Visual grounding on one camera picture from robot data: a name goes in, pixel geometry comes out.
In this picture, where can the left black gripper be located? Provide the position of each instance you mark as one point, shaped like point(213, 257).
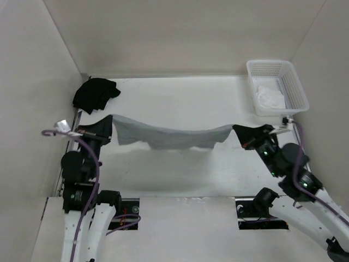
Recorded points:
point(101, 130)

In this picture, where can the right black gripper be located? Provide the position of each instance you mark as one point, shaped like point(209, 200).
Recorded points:
point(248, 137)

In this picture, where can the grey tank top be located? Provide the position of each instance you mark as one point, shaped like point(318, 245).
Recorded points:
point(130, 131)

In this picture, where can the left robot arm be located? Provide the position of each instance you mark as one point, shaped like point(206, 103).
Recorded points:
point(88, 211)

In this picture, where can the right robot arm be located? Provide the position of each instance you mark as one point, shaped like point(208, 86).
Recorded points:
point(305, 205)

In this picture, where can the folded black tank tops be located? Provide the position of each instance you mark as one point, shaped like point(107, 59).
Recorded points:
point(94, 94)

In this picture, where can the white tank top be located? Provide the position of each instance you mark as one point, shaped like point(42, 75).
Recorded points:
point(270, 99)

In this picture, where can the white plastic basket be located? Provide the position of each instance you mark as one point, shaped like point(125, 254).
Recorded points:
point(277, 75)

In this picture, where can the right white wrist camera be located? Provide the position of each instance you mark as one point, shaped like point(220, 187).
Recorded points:
point(286, 125)

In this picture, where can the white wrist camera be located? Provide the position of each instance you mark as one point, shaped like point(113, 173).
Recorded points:
point(286, 125)
point(63, 127)

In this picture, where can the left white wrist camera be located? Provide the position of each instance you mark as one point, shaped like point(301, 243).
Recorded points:
point(63, 127)

